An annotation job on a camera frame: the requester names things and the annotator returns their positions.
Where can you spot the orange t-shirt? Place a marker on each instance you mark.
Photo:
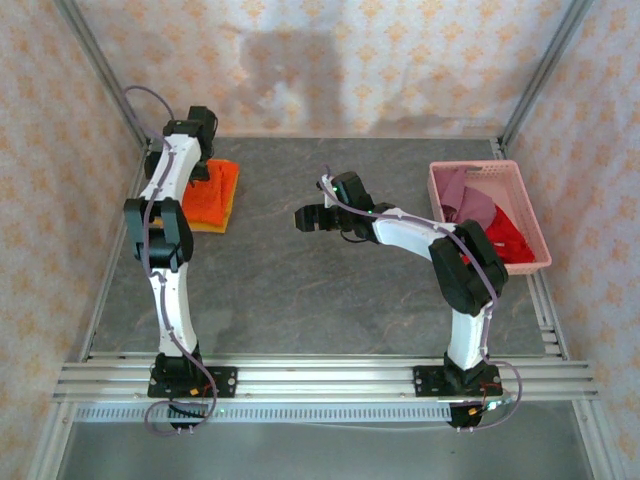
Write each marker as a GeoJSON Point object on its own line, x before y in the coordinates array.
{"type": "Point", "coordinates": [215, 195]}

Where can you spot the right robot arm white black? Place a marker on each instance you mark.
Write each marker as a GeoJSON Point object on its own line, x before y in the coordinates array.
{"type": "Point", "coordinates": [465, 340]}

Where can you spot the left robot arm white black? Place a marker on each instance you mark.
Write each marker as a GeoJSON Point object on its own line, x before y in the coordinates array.
{"type": "Point", "coordinates": [172, 310]}

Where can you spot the yellow folded t-shirt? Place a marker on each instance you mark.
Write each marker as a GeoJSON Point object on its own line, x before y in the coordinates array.
{"type": "Point", "coordinates": [212, 228]}

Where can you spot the purple t-shirt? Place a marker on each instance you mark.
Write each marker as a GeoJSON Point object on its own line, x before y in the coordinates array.
{"type": "Point", "coordinates": [472, 205]}

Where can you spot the red t-shirt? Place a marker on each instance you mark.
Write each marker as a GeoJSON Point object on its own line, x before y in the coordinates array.
{"type": "Point", "coordinates": [510, 240]}

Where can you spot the pink plastic basket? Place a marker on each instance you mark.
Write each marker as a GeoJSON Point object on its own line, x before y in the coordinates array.
{"type": "Point", "coordinates": [520, 190]}

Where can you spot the aluminium frame post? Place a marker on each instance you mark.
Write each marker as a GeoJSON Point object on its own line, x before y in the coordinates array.
{"type": "Point", "coordinates": [100, 65]}
{"type": "Point", "coordinates": [545, 65]}

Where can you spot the aluminium side rail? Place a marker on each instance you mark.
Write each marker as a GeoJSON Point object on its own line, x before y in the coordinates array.
{"type": "Point", "coordinates": [107, 280]}

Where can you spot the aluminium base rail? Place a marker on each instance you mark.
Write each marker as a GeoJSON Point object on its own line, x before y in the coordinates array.
{"type": "Point", "coordinates": [320, 380]}

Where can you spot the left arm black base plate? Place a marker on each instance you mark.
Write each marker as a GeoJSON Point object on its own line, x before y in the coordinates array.
{"type": "Point", "coordinates": [225, 382]}

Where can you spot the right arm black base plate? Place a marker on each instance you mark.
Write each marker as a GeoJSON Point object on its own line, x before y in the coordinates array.
{"type": "Point", "coordinates": [427, 382]}

